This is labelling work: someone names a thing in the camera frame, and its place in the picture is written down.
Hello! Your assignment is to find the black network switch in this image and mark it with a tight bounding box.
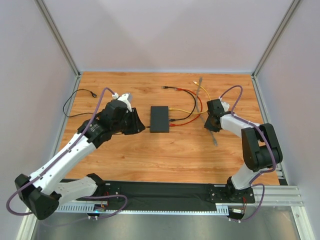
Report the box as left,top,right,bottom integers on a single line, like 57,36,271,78
150,106,170,133

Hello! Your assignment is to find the grey ethernet cable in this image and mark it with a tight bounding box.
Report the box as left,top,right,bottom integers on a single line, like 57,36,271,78
195,76,219,147

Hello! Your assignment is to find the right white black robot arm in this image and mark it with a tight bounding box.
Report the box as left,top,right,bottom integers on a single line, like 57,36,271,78
204,98,283,195

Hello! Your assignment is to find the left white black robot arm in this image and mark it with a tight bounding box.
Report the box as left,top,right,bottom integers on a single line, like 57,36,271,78
14,93,145,220

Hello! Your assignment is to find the black cloth strip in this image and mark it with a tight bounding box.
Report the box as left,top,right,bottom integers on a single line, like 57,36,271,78
47,177,288,211

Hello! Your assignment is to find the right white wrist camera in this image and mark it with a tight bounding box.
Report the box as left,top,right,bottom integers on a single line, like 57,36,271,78
221,101,230,112

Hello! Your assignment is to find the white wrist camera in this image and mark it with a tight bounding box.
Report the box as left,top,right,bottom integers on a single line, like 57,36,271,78
112,92,133,112
221,101,230,112

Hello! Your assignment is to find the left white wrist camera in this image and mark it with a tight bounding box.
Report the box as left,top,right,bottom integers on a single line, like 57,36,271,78
112,92,133,112

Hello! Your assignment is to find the thin black power cable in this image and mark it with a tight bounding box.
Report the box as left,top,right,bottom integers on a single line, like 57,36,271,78
62,89,152,128

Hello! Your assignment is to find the red ethernet cable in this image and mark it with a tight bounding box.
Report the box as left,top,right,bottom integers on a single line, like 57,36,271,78
169,87,204,128

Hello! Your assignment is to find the yellow ethernet cable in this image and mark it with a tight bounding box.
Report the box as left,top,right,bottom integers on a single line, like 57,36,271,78
168,79,213,116

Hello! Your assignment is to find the black ethernet cable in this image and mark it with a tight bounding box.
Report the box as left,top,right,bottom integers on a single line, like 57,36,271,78
161,85,197,123

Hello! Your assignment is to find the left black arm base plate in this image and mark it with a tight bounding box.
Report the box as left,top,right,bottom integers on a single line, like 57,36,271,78
92,184,122,201

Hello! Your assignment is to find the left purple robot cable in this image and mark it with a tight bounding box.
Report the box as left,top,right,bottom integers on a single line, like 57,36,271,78
5,86,130,226

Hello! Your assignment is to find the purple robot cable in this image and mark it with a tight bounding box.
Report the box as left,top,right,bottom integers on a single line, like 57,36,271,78
219,84,278,224
5,86,130,226

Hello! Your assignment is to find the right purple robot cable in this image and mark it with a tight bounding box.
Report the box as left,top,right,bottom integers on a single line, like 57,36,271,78
219,84,278,224

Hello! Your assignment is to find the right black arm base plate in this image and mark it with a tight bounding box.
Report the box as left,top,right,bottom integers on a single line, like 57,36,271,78
208,184,255,204

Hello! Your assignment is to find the slotted grey cable duct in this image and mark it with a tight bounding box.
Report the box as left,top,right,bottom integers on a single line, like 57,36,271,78
54,202,230,215

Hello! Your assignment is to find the aluminium front frame rail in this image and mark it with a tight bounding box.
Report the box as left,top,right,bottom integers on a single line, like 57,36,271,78
33,181,304,207

